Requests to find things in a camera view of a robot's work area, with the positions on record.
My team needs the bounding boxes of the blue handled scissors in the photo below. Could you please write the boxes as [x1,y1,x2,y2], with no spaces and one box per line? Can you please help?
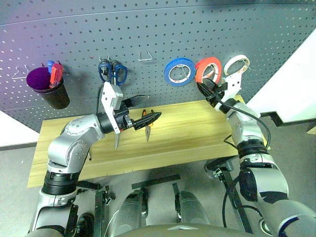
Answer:
[98,60,128,86]

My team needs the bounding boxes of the red tape roll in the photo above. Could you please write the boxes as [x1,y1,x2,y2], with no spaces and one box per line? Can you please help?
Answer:
[195,56,222,83]

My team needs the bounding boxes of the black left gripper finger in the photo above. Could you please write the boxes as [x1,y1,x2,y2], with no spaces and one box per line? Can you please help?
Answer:
[123,95,150,109]
[133,112,162,131]

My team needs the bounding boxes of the black plastic cup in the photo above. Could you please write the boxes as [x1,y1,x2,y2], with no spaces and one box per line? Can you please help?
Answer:
[26,66,71,110]

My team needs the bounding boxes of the blue tape roll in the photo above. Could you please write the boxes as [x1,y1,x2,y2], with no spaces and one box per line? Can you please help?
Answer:
[163,58,195,87]

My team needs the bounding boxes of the grey perforated pegboard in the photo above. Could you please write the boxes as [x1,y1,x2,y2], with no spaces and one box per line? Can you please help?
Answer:
[0,0,316,134]

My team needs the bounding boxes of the silver robot right leg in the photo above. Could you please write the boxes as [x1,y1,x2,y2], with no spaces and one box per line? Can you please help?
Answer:
[176,190,210,227]

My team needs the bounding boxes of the silver robot left leg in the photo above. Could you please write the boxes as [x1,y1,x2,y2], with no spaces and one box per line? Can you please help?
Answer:
[111,189,149,235]

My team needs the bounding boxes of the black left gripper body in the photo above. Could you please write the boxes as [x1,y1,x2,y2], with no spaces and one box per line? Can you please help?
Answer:
[113,107,136,132]

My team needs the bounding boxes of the black rounded shape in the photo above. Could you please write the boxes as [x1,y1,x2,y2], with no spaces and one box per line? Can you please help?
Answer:
[78,212,96,237]

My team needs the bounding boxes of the white tape roll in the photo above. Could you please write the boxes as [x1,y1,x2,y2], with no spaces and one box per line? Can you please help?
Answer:
[223,54,250,77]

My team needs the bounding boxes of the red handled scissors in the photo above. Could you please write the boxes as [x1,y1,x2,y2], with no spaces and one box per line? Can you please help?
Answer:
[141,108,155,143]

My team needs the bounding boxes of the silver robot torso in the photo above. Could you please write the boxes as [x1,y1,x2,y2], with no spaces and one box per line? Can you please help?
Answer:
[130,222,223,237]

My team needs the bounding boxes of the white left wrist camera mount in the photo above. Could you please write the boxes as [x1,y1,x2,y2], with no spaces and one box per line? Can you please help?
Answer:
[100,81,123,135]

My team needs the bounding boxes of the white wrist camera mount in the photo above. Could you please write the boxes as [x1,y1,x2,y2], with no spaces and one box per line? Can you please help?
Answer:
[213,71,242,111]
[100,81,123,135]

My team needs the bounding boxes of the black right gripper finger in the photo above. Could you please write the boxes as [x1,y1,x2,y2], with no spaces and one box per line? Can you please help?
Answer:
[196,82,213,100]
[203,79,219,93]

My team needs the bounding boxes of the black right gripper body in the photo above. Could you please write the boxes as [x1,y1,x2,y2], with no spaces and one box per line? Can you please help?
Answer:
[205,82,229,107]

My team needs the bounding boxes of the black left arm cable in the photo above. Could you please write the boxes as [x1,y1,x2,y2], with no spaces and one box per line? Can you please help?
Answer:
[96,83,104,114]

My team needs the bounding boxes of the silver robot leg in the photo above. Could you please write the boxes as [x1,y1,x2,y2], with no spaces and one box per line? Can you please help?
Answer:
[176,190,210,227]
[111,189,149,235]

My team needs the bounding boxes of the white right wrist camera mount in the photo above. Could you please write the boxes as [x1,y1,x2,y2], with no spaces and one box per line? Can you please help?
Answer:
[213,71,242,111]

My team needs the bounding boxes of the black metal table frame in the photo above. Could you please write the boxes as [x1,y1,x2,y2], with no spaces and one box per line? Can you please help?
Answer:
[204,158,254,234]
[76,180,116,237]

